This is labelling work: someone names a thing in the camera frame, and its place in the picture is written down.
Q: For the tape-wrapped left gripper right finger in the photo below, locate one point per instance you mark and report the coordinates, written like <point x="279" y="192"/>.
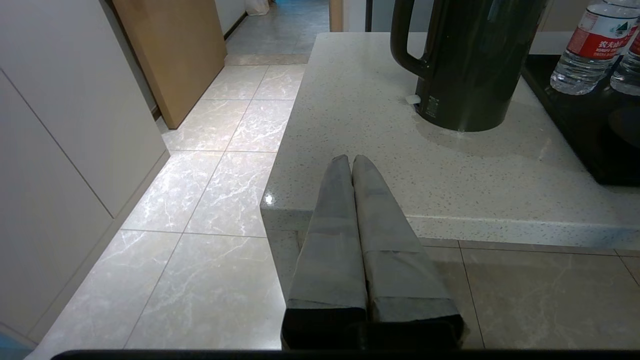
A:
<point x="395" y="270"/>

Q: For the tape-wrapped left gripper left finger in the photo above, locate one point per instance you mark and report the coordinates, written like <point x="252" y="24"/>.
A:
<point x="330" y="260"/>

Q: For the black electric kettle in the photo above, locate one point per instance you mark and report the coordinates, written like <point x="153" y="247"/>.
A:
<point x="475" y="65"/>

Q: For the red-label water bottle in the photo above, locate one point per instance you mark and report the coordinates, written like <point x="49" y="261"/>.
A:
<point x="629" y="72"/>
<point x="590" y="55"/>

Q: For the black round kettle base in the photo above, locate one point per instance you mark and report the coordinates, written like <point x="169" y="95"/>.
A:
<point x="627" y="125"/>

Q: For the black rectangular tray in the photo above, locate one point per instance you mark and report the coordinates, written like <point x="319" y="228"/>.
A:
<point x="580" y="130"/>

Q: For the tall grey fridge cabinet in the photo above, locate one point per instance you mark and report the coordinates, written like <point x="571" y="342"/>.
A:
<point x="382" y="15"/>

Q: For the wooden door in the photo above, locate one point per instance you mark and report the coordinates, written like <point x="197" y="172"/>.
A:
<point x="175" y="55"/>

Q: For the white plastic bag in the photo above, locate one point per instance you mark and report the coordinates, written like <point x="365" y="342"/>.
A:
<point x="257" y="6"/>

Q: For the white shoe cabinet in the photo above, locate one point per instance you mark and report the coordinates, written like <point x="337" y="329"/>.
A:
<point x="65" y="140"/>

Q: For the beige kitchen base cabinet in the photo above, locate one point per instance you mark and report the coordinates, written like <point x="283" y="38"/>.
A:
<point x="555" y="17"/>

